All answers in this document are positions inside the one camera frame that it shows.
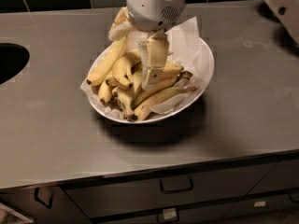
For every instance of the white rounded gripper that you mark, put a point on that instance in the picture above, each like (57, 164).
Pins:
(152, 8)

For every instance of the curved yellow banana top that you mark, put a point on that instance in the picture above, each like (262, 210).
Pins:
(122, 68)

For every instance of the long yellow banana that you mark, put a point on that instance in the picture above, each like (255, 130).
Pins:
(103, 67)

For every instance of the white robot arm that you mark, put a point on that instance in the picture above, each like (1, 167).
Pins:
(287, 12)

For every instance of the large yellow banana middle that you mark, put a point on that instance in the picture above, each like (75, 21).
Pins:
(126, 97)

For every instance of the yellow banana lower middle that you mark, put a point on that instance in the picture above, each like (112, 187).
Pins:
(144, 94)

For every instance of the small yellow banana left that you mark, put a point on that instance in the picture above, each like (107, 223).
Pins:
(105, 90)

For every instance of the yellow green banana bottom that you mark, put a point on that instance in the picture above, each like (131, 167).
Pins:
(143, 110)

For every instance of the white oval bowl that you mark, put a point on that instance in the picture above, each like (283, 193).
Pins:
(199, 66)

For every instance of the white paper liner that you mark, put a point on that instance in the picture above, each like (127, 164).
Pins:
(183, 44)

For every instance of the round dark sink hole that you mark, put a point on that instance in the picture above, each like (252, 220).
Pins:
(13, 58)

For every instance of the lower drawer with label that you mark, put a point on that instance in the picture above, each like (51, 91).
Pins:
(180, 214)

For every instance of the right drawer front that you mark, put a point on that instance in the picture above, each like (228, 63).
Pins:
(284, 176)

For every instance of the middle drawer with handle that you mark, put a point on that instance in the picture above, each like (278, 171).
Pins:
(127, 197)

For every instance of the left cabinet door handle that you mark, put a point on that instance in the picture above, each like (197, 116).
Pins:
(44, 197)

